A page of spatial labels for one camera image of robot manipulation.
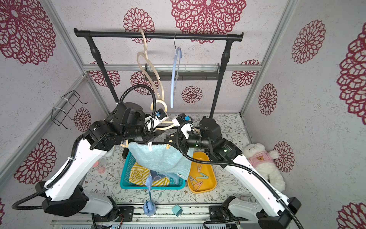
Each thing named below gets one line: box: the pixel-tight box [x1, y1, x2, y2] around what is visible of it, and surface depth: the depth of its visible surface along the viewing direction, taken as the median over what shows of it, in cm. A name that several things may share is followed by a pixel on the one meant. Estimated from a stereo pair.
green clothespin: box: [195, 172, 210, 179], surface depth 87 cm
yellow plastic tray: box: [187, 151, 217, 194], surface depth 87 cm
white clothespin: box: [147, 141, 153, 152], surface depth 61 cm
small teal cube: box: [171, 204, 183, 218], surface depth 75 cm
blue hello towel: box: [150, 169, 180, 185], surface depth 83 cm
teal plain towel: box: [128, 141, 194, 181], surface depth 66 cm
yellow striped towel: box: [129, 162, 171, 187], surface depth 84 cm
